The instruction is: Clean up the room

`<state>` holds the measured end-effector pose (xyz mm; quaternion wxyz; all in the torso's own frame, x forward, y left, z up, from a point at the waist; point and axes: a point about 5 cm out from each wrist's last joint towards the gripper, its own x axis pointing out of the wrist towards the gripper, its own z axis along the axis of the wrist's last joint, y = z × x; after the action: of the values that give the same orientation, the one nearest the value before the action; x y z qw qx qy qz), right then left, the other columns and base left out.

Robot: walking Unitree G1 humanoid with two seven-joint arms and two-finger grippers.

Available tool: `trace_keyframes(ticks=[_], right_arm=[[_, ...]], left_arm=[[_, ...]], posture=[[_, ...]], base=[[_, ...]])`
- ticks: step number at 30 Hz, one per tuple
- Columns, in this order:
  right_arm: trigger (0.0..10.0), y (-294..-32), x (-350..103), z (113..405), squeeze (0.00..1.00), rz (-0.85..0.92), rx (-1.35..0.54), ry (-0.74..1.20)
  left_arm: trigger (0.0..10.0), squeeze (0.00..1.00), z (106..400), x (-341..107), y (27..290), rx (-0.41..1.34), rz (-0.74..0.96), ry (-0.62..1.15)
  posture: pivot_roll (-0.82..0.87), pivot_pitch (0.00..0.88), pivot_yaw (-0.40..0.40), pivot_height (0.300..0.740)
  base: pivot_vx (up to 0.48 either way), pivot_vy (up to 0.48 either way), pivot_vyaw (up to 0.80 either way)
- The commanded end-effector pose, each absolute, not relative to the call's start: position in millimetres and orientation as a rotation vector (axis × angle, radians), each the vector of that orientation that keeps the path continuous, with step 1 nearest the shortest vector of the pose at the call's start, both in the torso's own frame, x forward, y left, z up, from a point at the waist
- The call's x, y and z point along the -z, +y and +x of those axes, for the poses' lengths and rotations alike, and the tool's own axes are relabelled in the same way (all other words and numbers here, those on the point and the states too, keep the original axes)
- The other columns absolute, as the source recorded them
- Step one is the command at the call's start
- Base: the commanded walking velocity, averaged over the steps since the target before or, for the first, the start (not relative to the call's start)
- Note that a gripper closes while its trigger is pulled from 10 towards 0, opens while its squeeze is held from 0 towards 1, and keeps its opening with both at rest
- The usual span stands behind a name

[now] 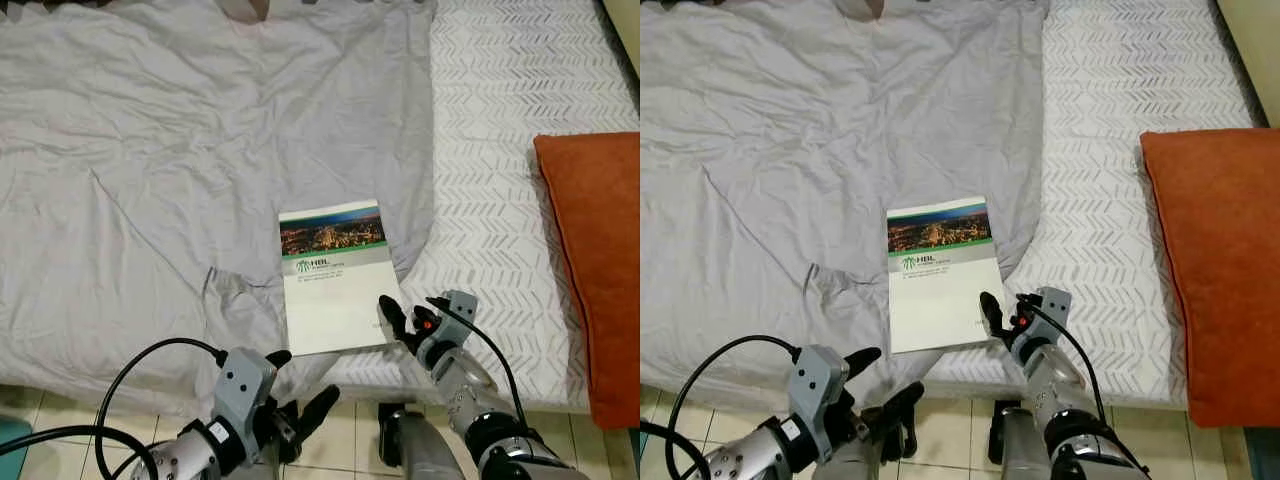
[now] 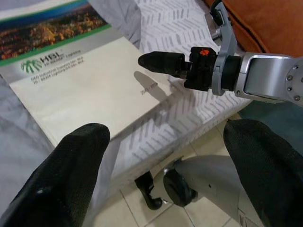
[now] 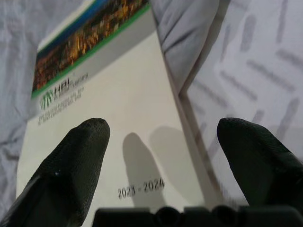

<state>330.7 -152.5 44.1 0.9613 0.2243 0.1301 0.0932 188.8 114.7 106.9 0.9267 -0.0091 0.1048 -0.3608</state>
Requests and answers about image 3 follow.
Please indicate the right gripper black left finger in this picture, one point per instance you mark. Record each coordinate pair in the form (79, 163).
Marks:
(66, 170)

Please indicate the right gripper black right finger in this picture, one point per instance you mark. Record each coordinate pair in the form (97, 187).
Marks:
(255, 165)

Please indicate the white booklet with photo cover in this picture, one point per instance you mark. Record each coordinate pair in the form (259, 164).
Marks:
(118, 106)

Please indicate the grey duvet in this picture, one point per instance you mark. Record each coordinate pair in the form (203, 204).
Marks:
(19, 47)

